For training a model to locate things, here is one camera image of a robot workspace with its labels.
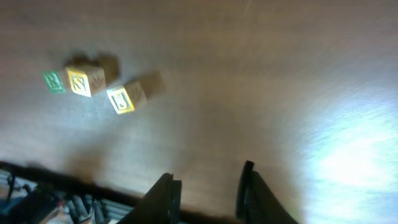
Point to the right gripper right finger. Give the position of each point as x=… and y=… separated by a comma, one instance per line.
x=256, y=203

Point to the yellow S letter block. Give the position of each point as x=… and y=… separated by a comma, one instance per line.
x=86, y=80

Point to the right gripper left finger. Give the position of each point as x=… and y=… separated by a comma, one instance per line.
x=160, y=205

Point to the green R letter block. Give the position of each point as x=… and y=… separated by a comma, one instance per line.
x=55, y=81

